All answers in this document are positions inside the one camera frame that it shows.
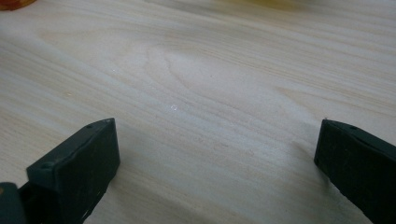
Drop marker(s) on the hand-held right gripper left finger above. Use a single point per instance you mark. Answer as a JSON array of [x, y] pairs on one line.
[[77, 174]]

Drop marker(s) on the clear plastic cup brown liquid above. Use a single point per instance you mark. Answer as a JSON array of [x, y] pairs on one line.
[[12, 3]]

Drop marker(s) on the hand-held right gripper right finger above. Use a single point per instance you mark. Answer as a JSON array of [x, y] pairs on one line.
[[358, 168]]

